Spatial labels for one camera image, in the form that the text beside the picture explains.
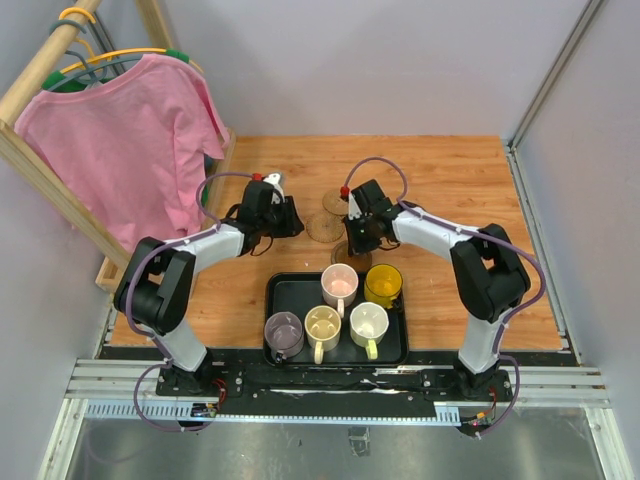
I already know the wooden clothes rack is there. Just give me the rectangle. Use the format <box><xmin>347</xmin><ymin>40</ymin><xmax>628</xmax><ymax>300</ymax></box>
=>
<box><xmin>1</xmin><ymin>1</ymin><xmax>236</xmax><ymax>293</ymax></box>

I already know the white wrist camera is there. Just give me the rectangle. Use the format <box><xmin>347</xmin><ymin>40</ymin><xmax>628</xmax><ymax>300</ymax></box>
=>
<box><xmin>347</xmin><ymin>191</ymin><xmax>362</xmax><ymax>221</ymax></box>
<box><xmin>263</xmin><ymin>172</ymin><xmax>285</xmax><ymax>204</ymax></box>

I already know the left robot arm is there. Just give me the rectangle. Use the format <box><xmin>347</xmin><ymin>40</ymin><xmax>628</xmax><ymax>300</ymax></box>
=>
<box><xmin>114</xmin><ymin>173</ymin><xmax>304</xmax><ymax>396</ymax></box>

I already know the pale green mug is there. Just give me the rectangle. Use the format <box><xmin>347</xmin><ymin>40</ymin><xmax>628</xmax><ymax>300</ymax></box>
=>
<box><xmin>349</xmin><ymin>302</ymin><xmax>389</xmax><ymax>361</ymax></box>

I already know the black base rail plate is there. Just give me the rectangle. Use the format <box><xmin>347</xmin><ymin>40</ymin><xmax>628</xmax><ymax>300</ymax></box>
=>
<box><xmin>156</xmin><ymin>349</ymin><xmax>517</xmax><ymax>417</ymax></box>

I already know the grey clothes hanger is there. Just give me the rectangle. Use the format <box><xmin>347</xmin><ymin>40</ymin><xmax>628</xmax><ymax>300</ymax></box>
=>
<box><xmin>41</xmin><ymin>49</ymin><xmax>141</xmax><ymax>93</ymax></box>

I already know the purple mug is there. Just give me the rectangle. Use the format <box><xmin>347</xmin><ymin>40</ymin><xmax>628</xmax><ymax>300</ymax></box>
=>
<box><xmin>264</xmin><ymin>312</ymin><xmax>305</xmax><ymax>365</ymax></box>

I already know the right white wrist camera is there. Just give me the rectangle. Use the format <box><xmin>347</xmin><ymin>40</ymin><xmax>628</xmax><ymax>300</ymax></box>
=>
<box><xmin>347</xmin><ymin>191</ymin><xmax>362</xmax><ymax>221</ymax></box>

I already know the aluminium frame post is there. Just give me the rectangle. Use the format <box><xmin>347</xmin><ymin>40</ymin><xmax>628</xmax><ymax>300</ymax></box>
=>
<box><xmin>507</xmin><ymin>0</ymin><xmax>606</xmax><ymax>149</ymax></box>

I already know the pink mug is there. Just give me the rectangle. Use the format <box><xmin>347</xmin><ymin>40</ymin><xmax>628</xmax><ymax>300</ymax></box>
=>
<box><xmin>320</xmin><ymin>263</ymin><xmax>359</xmax><ymax>318</ymax></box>

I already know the yellow transparent cup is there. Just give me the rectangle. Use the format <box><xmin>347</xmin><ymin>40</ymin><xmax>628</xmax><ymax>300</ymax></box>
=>
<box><xmin>364</xmin><ymin>264</ymin><xmax>403</xmax><ymax>310</ymax></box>

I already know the pink t-shirt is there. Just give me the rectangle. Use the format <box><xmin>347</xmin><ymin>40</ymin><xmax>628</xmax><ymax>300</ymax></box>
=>
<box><xmin>14</xmin><ymin>54</ymin><xmax>229</xmax><ymax>252</ymax></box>

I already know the woven rattan coaster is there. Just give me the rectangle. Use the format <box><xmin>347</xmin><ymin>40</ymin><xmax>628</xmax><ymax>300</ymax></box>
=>
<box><xmin>306</xmin><ymin>211</ymin><xmax>345</xmax><ymax>243</ymax></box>
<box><xmin>322</xmin><ymin>189</ymin><xmax>349</xmax><ymax>217</ymax></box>

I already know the cream yellow mug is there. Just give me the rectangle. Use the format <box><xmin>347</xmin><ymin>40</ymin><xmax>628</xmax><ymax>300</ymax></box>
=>
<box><xmin>304</xmin><ymin>305</ymin><xmax>342</xmax><ymax>365</ymax></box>

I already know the yellow clothes hanger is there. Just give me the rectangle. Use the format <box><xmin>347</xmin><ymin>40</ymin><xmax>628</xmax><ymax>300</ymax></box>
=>
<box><xmin>58</xmin><ymin>1</ymin><xmax>204</xmax><ymax>74</ymax></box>

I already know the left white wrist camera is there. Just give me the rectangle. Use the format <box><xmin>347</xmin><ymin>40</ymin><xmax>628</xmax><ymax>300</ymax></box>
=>
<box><xmin>263</xmin><ymin>172</ymin><xmax>285</xmax><ymax>204</ymax></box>

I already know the dark wooden coaster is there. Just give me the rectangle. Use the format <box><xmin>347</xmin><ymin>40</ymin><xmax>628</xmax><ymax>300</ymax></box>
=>
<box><xmin>330</xmin><ymin>241</ymin><xmax>373</xmax><ymax>273</ymax></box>

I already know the black plastic tray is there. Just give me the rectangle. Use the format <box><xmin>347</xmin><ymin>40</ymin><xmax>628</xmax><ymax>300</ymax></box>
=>
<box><xmin>265</xmin><ymin>272</ymin><xmax>409</xmax><ymax>367</ymax></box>

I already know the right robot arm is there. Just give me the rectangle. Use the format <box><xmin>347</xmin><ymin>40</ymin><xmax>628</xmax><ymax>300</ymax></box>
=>
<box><xmin>339</xmin><ymin>180</ymin><xmax>531</xmax><ymax>400</ymax></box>

